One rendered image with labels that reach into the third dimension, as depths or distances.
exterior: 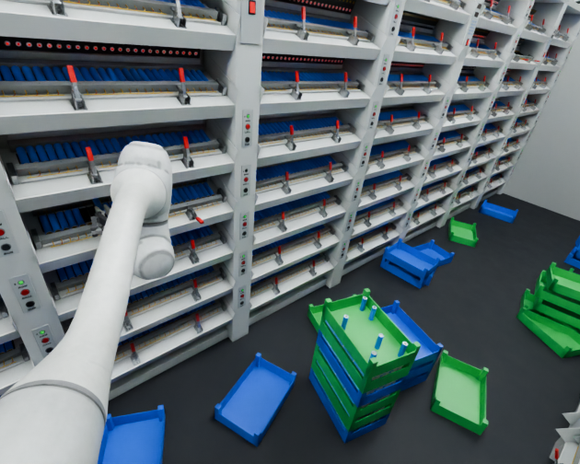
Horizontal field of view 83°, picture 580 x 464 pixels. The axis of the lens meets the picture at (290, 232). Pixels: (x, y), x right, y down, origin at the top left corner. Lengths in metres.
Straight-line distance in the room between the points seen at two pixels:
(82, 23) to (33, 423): 0.79
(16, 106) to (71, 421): 0.75
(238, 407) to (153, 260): 0.93
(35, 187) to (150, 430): 0.95
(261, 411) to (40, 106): 1.25
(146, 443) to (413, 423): 1.04
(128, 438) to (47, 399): 1.16
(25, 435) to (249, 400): 1.24
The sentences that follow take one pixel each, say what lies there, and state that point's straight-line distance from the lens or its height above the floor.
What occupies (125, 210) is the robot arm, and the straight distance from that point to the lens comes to 0.60.
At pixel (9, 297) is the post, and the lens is 1.14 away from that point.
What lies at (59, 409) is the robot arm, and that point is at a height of 1.03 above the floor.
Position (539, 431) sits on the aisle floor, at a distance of 1.92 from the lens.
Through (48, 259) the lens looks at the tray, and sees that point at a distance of 1.10.
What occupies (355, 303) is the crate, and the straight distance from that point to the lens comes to 1.39.
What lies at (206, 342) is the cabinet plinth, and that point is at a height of 0.04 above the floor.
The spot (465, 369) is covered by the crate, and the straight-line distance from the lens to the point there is 1.92.
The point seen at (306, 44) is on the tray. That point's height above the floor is 1.29.
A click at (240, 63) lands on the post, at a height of 1.23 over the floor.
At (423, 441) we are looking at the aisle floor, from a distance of 1.62.
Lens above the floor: 1.32
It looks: 31 degrees down
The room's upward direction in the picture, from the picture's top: 7 degrees clockwise
